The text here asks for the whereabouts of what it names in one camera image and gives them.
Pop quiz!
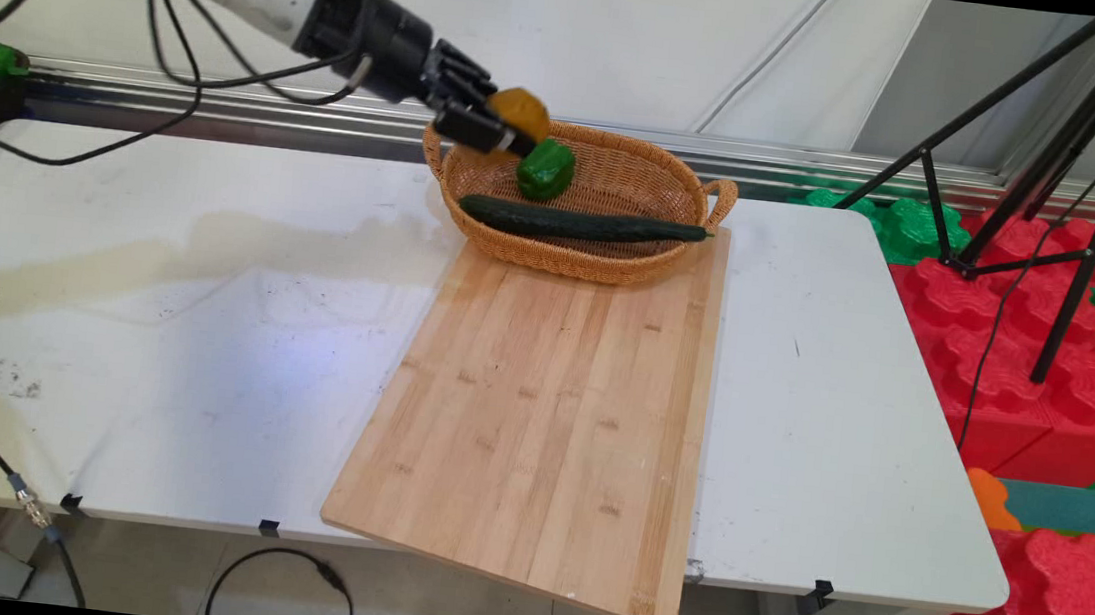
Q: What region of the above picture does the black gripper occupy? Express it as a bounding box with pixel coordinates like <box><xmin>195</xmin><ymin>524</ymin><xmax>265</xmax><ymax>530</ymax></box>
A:
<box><xmin>350</xmin><ymin>0</ymin><xmax>551</xmax><ymax>163</ymax></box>

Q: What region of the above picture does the yellow-brown toy potato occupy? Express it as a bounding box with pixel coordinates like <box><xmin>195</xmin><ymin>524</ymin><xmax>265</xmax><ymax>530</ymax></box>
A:
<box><xmin>482</xmin><ymin>84</ymin><xmax>558</xmax><ymax>146</ymax></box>

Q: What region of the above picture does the green toy bell pepper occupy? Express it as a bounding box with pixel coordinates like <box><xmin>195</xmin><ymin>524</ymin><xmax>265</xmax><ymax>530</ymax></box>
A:
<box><xmin>514</xmin><ymin>135</ymin><xmax>581</xmax><ymax>205</ymax></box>

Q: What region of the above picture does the dark green toy cucumber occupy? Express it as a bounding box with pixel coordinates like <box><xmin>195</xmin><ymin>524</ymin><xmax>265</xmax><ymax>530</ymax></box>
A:
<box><xmin>456</xmin><ymin>193</ymin><xmax>716</xmax><ymax>256</ymax></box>

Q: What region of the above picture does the woven wicker basket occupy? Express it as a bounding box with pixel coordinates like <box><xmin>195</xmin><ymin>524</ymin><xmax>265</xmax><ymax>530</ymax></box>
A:
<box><xmin>410</xmin><ymin>108</ymin><xmax>745</xmax><ymax>297</ymax></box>

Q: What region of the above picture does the wooden cutting board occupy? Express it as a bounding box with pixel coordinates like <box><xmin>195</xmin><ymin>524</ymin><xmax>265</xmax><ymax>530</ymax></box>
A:
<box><xmin>313</xmin><ymin>191</ymin><xmax>733</xmax><ymax>615</ymax></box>

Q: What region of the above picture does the large red foam block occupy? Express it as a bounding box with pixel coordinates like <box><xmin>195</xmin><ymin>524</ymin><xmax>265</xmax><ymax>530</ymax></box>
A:
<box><xmin>869</xmin><ymin>199</ymin><xmax>1095</xmax><ymax>489</ymax></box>

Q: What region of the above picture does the orange foam piece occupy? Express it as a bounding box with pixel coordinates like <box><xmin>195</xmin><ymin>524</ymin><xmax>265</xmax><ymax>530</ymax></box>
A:
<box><xmin>961</xmin><ymin>467</ymin><xmax>1031</xmax><ymax>534</ymax></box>

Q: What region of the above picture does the aluminium wall rail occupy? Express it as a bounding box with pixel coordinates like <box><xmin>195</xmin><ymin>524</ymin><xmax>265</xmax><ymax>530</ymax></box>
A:
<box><xmin>21</xmin><ymin>55</ymin><xmax>1095</xmax><ymax>228</ymax></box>

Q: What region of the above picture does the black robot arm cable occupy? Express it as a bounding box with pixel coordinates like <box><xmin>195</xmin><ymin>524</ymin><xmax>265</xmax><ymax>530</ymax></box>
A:
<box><xmin>0</xmin><ymin>0</ymin><xmax>379</xmax><ymax>198</ymax></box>

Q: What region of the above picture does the black looped floor cable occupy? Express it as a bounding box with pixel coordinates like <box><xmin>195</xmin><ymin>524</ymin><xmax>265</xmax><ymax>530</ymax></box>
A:
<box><xmin>203</xmin><ymin>540</ymin><xmax>362</xmax><ymax>615</ymax></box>

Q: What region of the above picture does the thin black tripod cable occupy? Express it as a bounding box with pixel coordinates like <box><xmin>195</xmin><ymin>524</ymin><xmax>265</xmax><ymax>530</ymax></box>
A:
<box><xmin>953</xmin><ymin>119</ymin><xmax>1095</xmax><ymax>468</ymax></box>

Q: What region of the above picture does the black cable with metal connector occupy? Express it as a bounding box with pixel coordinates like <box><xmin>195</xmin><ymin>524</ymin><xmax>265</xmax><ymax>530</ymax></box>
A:
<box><xmin>0</xmin><ymin>388</ymin><xmax>108</xmax><ymax>610</ymax></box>

